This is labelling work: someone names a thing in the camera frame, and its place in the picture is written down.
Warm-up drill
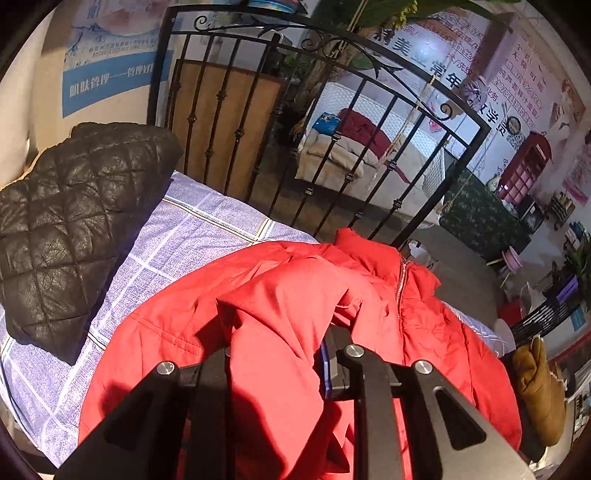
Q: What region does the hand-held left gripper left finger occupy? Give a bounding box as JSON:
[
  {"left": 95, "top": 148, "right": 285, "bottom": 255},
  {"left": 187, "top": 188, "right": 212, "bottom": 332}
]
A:
[{"left": 54, "top": 346, "right": 234, "bottom": 480}]

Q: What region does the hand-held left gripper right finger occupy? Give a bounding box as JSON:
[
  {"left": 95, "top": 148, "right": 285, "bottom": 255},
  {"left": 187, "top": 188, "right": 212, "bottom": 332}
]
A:
[{"left": 318, "top": 328, "right": 539, "bottom": 480}]

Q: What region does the red puffer jacket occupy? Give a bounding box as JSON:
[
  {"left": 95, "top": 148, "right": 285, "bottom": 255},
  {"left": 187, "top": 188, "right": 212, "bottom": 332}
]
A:
[{"left": 78, "top": 228, "right": 522, "bottom": 480}]

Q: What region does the blue plaid bedsheet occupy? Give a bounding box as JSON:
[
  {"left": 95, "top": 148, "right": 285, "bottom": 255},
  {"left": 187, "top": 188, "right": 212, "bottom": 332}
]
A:
[{"left": 0, "top": 171, "right": 513, "bottom": 469}]

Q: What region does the beige blanket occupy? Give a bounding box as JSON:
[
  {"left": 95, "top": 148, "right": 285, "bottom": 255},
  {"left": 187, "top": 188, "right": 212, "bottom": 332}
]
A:
[{"left": 295, "top": 134, "right": 384, "bottom": 190}]

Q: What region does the mustard brown garment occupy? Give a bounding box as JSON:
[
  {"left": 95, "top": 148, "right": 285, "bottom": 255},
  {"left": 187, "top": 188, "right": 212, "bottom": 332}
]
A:
[{"left": 512, "top": 337, "right": 568, "bottom": 448}]

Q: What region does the black quilted leather jacket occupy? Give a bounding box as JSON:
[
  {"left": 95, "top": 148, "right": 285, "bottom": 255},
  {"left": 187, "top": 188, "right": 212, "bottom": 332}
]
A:
[{"left": 0, "top": 122, "right": 183, "bottom": 365}]

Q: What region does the pink stool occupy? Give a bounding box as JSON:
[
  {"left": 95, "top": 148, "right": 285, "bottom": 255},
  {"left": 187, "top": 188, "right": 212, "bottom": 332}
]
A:
[{"left": 489, "top": 244, "right": 525, "bottom": 278}]

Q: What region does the green patterned cloth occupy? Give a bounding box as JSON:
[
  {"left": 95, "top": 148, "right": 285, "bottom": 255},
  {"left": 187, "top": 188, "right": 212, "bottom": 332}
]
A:
[{"left": 438, "top": 168, "right": 532, "bottom": 266}]

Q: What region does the black ribbed garment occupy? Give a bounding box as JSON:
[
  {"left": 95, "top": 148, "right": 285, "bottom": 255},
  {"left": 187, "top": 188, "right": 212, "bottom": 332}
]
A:
[{"left": 508, "top": 277, "right": 580, "bottom": 344}]

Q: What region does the wooden board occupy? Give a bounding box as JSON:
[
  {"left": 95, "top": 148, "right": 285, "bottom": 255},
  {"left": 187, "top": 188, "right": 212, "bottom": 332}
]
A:
[{"left": 168, "top": 58, "right": 287, "bottom": 206}]

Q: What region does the dark red cloth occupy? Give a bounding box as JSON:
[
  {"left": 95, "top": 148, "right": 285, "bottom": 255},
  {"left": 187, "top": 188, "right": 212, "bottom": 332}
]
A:
[{"left": 337, "top": 108, "right": 393, "bottom": 160}]

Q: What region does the blue packet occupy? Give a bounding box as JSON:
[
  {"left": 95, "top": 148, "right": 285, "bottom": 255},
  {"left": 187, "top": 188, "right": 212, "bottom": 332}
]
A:
[{"left": 311, "top": 112, "right": 342, "bottom": 136}]

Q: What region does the potted green plant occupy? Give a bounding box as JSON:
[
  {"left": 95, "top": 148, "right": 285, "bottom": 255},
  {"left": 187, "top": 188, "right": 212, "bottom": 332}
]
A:
[{"left": 561, "top": 240, "right": 591, "bottom": 296}]

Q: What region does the red phone booth cabinet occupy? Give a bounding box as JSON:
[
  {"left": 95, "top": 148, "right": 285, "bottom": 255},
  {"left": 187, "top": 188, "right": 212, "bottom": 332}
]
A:
[{"left": 496, "top": 130, "right": 553, "bottom": 204}]

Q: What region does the artificial green plant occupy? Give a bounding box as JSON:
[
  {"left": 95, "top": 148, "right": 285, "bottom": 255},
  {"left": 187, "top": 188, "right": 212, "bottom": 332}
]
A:
[{"left": 318, "top": 0, "right": 462, "bottom": 28}]

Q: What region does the black iron bed frame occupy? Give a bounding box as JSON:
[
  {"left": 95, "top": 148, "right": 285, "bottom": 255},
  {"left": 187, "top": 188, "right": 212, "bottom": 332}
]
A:
[{"left": 147, "top": 4, "right": 491, "bottom": 252}]

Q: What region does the blue and white wall poster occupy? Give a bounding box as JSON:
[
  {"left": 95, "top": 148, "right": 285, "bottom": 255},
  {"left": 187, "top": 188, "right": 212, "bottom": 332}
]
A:
[{"left": 62, "top": 0, "right": 181, "bottom": 118}]

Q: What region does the pink wall poster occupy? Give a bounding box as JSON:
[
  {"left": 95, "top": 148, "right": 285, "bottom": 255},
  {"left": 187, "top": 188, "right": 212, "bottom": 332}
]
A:
[{"left": 369, "top": 4, "right": 591, "bottom": 208}]

